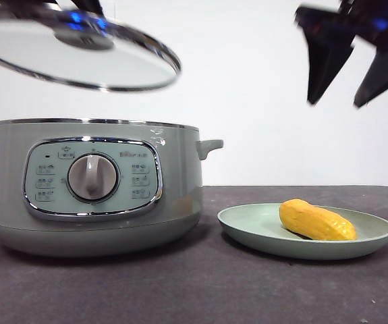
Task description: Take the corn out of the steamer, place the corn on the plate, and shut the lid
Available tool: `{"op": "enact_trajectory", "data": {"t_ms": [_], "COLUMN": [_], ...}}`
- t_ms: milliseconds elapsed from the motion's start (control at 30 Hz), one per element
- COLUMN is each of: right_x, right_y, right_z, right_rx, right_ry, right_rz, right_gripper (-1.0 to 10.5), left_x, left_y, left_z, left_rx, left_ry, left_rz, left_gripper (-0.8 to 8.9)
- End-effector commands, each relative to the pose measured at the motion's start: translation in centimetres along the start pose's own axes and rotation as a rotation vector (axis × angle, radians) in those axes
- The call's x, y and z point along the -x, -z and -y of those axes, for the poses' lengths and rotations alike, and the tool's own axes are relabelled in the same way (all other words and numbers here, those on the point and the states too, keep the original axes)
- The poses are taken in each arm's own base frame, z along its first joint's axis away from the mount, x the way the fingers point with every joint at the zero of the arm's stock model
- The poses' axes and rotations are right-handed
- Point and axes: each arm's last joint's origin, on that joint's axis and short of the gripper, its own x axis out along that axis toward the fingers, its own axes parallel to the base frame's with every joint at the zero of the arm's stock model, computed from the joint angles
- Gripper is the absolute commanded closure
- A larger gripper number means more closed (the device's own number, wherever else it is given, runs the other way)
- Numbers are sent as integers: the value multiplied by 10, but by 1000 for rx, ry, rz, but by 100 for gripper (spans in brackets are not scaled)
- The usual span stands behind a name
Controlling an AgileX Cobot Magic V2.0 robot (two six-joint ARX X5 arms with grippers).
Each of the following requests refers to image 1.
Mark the pale green electric steamer pot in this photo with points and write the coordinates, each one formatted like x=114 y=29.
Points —
x=180 y=189

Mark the pale green round plate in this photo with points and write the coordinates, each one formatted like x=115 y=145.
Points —
x=251 y=221

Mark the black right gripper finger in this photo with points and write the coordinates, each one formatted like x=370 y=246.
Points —
x=386 y=74
x=325 y=67

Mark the yellow corn cob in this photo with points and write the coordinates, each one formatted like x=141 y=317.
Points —
x=315 y=221

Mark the glass lid with green knob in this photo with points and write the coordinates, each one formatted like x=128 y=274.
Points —
x=79 y=64

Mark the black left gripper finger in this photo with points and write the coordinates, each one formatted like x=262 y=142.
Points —
x=40 y=9
x=89 y=6

